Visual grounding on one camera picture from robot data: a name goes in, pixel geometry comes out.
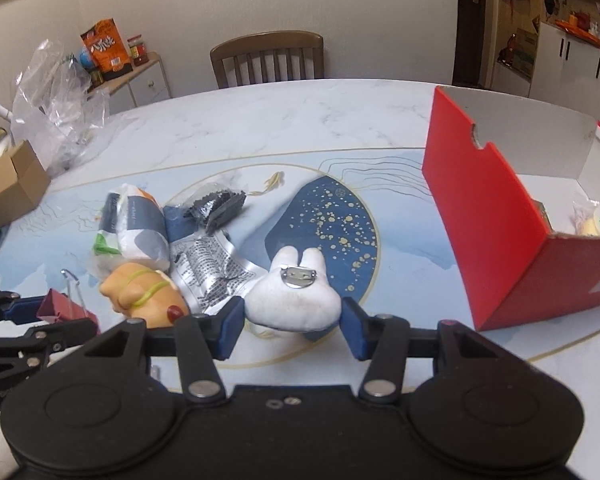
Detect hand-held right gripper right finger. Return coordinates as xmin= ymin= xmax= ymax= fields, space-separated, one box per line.
xmin=340 ymin=297 xmax=503 ymax=398

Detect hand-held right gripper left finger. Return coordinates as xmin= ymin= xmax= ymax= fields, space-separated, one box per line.
xmin=82 ymin=296 xmax=245 ymax=403

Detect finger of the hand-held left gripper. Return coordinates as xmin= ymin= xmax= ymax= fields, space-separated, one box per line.
xmin=0 ymin=281 xmax=47 ymax=328
xmin=0 ymin=317 xmax=99 ymax=376

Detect red binder clip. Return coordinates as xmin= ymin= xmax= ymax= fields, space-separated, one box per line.
xmin=36 ymin=269 xmax=101 ymax=335

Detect white plush rabbit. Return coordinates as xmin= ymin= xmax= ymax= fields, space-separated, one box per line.
xmin=243 ymin=246 xmax=342 ymax=333

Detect orange dog toy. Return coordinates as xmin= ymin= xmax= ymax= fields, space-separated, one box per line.
xmin=99 ymin=260 xmax=191 ymax=330

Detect black item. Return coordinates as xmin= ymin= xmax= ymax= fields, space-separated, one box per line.
xmin=182 ymin=175 xmax=248 ymax=235

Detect red cardboard box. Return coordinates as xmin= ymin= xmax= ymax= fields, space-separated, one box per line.
xmin=421 ymin=85 xmax=600 ymax=332

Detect marble desktop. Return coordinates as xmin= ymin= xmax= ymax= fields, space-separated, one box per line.
xmin=0 ymin=78 xmax=600 ymax=396

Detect small packaged trinkets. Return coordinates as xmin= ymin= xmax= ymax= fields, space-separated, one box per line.
xmin=162 ymin=204 xmax=269 ymax=317

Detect small brown cardboard box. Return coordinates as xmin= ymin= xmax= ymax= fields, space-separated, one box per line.
xmin=0 ymin=140 xmax=52 ymax=231

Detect white grey tissue pack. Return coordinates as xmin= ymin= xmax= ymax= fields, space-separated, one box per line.
xmin=92 ymin=183 xmax=172 ymax=271

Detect clear plastic bag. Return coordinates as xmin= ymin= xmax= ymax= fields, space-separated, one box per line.
xmin=11 ymin=39 xmax=112 ymax=177

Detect blue yellow toy in bag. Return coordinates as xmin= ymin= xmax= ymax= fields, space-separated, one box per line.
xmin=571 ymin=200 xmax=600 ymax=237

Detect orange snack bag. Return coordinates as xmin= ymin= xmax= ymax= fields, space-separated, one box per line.
xmin=80 ymin=18 xmax=133 ymax=82

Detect red lid jar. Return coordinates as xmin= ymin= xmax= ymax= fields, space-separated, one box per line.
xmin=126 ymin=35 xmax=149 ymax=67

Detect wooden chair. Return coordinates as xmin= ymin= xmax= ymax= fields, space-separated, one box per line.
xmin=210 ymin=31 xmax=325 ymax=90

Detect dark brown door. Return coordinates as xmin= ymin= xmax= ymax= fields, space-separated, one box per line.
xmin=452 ymin=0 xmax=501 ymax=88

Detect cardboard boxes in nook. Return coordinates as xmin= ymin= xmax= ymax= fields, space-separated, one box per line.
xmin=505 ymin=27 xmax=538 ymax=78

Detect white floor cabinet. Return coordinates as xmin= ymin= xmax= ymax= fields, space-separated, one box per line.
xmin=527 ymin=20 xmax=600 ymax=133

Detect orange tray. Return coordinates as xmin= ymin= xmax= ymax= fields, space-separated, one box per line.
xmin=555 ymin=19 xmax=600 ymax=41

